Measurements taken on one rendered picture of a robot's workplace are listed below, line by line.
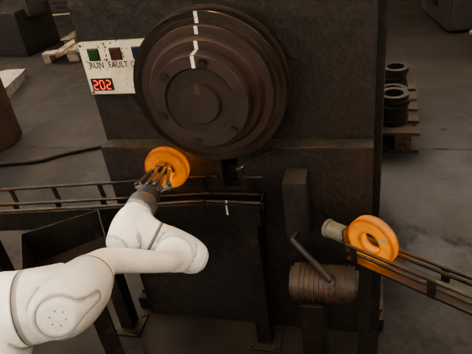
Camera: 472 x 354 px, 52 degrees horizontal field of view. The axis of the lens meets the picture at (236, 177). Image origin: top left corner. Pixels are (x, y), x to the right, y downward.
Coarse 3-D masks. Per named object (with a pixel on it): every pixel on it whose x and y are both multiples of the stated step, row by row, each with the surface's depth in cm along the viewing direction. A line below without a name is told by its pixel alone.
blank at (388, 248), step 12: (360, 216) 141; (372, 216) 138; (348, 228) 144; (360, 228) 140; (372, 228) 136; (384, 228) 135; (360, 240) 143; (384, 240) 135; (396, 240) 135; (372, 252) 141; (384, 252) 137; (396, 252) 136; (372, 264) 143
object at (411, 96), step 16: (400, 64) 351; (400, 80) 345; (384, 96) 307; (400, 96) 304; (416, 96) 347; (384, 112) 311; (400, 112) 307; (384, 128) 313; (400, 128) 311; (416, 128) 308; (384, 144) 321; (400, 144) 310; (416, 144) 316
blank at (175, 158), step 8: (152, 152) 163; (160, 152) 162; (168, 152) 161; (176, 152) 162; (152, 160) 164; (160, 160) 164; (168, 160) 163; (176, 160) 162; (184, 160) 163; (176, 168) 164; (184, 168) 163; (176, 176) 166; (184, 176) 165; (176, 184) 168
